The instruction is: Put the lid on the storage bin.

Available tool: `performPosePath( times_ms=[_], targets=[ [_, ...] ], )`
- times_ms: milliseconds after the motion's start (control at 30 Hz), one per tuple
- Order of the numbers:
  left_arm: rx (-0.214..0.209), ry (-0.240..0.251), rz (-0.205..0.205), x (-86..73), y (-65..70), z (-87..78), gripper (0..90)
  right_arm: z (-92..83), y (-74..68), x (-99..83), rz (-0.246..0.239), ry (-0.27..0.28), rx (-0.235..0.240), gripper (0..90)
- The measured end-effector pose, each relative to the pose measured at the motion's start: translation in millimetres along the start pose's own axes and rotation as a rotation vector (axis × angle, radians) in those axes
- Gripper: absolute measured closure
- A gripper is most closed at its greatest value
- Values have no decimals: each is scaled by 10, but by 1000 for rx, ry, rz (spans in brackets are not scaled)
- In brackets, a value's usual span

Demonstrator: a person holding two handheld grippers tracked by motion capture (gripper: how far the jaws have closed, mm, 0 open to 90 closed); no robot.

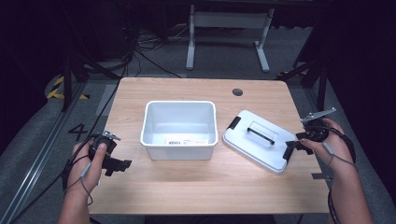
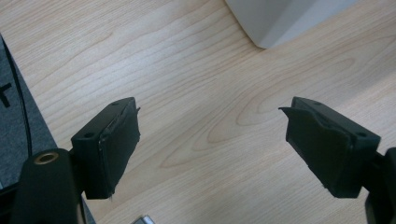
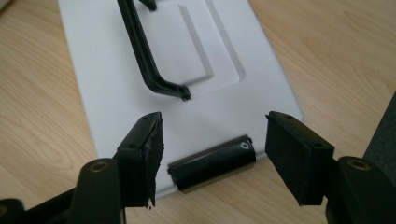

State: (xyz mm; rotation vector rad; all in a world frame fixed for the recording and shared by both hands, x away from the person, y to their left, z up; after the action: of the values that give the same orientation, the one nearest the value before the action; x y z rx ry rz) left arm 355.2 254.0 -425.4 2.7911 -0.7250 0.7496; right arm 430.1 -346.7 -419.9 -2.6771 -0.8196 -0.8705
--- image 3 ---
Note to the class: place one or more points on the dark textured object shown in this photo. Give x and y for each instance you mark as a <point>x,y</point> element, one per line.
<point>384,140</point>

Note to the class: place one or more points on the black cylinder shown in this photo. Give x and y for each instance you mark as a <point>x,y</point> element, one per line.
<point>211,165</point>

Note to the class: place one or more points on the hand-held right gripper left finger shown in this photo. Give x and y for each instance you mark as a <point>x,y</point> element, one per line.
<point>140,155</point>

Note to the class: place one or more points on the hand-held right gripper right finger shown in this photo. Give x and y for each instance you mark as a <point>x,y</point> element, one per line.
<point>291,155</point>

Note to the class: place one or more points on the white plastic tray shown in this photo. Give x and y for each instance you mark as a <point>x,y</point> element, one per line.
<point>109,77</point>

